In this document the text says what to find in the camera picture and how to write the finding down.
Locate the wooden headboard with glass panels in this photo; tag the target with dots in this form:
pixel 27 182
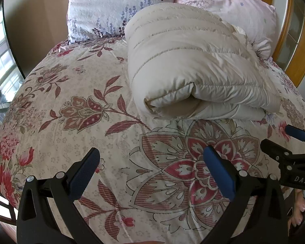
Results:
pixel 297 38

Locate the person's right hand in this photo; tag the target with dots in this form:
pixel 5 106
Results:
pixel 300 208

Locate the pink pillow with tree print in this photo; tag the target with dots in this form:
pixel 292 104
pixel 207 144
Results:
pixel 239 2

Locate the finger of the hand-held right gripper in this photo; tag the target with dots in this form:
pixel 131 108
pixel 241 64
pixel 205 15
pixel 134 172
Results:
pixel 296 132
pixel 274 148

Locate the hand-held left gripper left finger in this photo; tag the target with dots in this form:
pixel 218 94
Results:
pixel 83 175

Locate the pink pillow with lavender print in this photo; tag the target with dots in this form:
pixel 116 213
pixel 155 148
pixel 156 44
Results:
pixel 104 7

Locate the window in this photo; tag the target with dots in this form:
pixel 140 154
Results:
pixel 5 63

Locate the beige quilted down comforter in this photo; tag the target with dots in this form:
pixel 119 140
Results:
pixel 193 63

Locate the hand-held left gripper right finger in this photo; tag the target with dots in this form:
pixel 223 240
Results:
pixel 218 174

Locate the wooden chair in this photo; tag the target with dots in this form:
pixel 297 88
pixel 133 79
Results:
pixel 2 208

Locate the floral printed blanket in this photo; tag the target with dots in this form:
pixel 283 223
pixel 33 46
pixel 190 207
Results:
pixel 91 122

